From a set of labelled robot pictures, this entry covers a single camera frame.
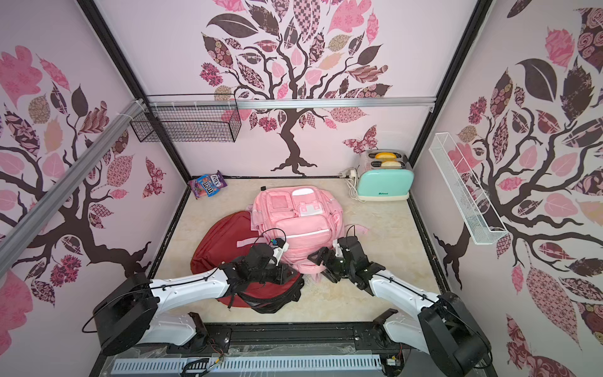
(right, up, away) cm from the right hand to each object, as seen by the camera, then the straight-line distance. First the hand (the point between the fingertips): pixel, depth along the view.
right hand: (311, 266), depth 82 cm
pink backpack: (-1, +16, +17) cm, 23 cm away
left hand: (-6, -4, -2) cm, 7 cm away
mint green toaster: (+34, +34, +19) cm, 52 cm away
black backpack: (-14, -12, -4) cm, 19 cm away
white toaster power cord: (+20, +31, +25) cm, 44 cm away
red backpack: (-37, +6, +8) cm, 38 cm away
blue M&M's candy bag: (-51, +31, +32) cm, 67 cm away
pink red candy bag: (-56, +28, +32) cm, 71 cm away
